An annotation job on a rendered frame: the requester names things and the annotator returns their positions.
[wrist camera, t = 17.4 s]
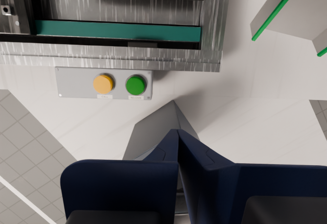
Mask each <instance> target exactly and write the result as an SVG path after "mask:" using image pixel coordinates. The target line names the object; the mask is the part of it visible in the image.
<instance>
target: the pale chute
mask: <svg viewBox="0 0 327 224"><path fill-rule="evenodd" d="M250 28H251V33H252V41H256V39H257V38H258V37H259V36H260V35H261V33H262V32H263V31H264V30H265V29H267V30H271V31H275V32H279V33H283V34H288V35H292V36H295V37H299V38H303V39H307V40H311V41H312V42H313V45H314V47H315V49H316V52H317V56H318V57H321V56H322V55H324V54H325V53H327V0H266V2H265V3H264V5H263V6H262V7H261V9H260V10H259V12H258V13H257V14H256V16H255V17H254V19H253V20H252V22H251V23H250Z"/></svg>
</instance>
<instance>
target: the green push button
mask: <svg viewBox="0 0 327 224"><path fill-rule="evenodd" d="M126 88H127V90H128V92H129V93H130V94H132V95H139V94H141V93H142V92H143V91H144V88H145V83H144V81H143V79H142V78H140V77H137V76H134V77H131V78H130V79H128V81H127V83H126Z"/></svg>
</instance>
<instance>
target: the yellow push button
mask: <svg viewBox="0 0 327 224"><path fill-rule="evenodd" d="M93 87H94V89H95V90H96V91H97V92H98V93H101V94H107V93H109V92H110V91H111V90H112V88H113V82H112V80H111V79H110V78H109V77H108V76H105V75H100V76H98V77H96V78H95V79H94V81H93Z"/></svg>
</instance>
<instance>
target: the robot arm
mask: <svg viewBox="0 0 327 224"><path fill-rule="evenodd" d="M60 186H61V192H62V198H63V204H64V209H65V215H66V220H67V221H66V223H65V224H327V166H322V165H292V164H256V163H234V162H232V161H230V160H229V159H227V158H225V157H223V156H222V155H220V154H218V153H217V152H215V151H214V150H212V149H211V148H209V147H208V146H207V145H205V144H204V143H202V142H201V141H199V140H198V139H196V138H195V137H193V136H192V135H190V134H189V133H187V132H186V131H184V130H183V129H170V130H169V132H168V133H167V134H166V135H165V136H164V138H163V139H162V140H161V141H160V143H159V144H158V145H157V146H156V147H155V149H154V150H153V151H152V152H151V153H150V154H149V155H148V156H147V157H145V158H144V159H143V160H111V159H83V160H79V161H76V162H74V163H72V164H71V165H69V166H67V167H66V168H65V170H64V171H63V172H62V174H61V177H60Z"/></svg>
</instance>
